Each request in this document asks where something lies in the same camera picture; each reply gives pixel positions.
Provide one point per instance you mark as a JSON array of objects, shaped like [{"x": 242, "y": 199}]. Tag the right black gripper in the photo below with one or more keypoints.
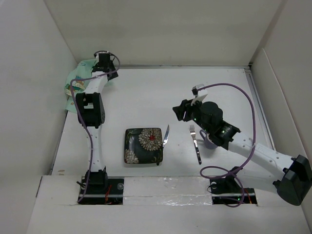
[{"x": 185, "y": 105}]

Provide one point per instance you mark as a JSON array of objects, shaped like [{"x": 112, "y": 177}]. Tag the black floral square plate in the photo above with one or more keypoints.
[{"x": 143, "y": 146}]

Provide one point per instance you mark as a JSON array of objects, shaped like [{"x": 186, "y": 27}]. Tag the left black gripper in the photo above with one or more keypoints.
[{"x": 114, "y": 75}]

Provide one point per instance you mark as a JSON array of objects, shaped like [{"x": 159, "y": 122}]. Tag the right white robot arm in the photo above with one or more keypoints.
[{"x": 289, "y": 177}]

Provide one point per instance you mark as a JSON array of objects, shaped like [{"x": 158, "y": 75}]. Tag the aluminium table edge rail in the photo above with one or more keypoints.
[{"x": 179, "y": 66}]

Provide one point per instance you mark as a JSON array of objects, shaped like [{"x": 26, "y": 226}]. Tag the silver table knife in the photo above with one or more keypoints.
[{"x": 165, "y": 140}]

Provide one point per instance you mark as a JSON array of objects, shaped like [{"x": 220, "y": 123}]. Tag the purple mug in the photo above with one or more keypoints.
[{"x": 207, "y": 142}]

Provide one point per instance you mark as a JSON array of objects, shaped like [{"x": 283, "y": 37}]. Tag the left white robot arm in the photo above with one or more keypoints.
[{"x": 91, "y": 113}]

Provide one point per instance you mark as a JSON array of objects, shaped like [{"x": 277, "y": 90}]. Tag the silver fork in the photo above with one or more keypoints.
[{"x": 193, "y": 135}]

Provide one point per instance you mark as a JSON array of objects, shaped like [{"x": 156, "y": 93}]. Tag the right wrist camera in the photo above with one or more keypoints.
[{"x": 199, "y": 93}]

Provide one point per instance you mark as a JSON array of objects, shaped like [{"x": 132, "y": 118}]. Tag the green cartoon placemat cloth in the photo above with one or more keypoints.
[{"x": 83, "y": 70}]

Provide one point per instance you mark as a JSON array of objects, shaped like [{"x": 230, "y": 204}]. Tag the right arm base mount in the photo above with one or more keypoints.
[{"x": 231, "y": 190}]

